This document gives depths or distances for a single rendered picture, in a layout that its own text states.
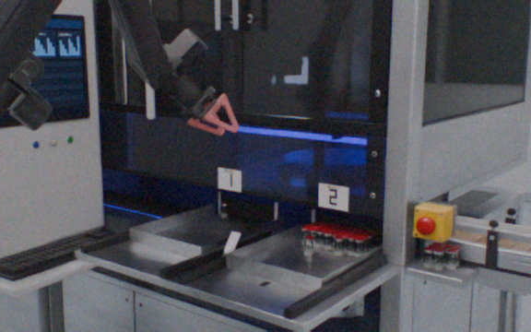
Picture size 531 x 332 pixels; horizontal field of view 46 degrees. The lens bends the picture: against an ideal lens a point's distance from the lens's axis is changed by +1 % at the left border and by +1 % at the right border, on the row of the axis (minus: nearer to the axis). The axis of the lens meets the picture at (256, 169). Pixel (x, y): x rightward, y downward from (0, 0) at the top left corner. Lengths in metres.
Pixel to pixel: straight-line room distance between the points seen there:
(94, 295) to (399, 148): 1.32
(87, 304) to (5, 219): 0.65
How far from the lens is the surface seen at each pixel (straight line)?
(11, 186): 1.86
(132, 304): 2.19
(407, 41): 1.42
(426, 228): 1.41
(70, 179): 1.98
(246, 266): 1.42
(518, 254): 1.52
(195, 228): 1.77
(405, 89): 1.43
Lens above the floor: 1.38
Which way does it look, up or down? 11 degrees down
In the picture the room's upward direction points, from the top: straight up
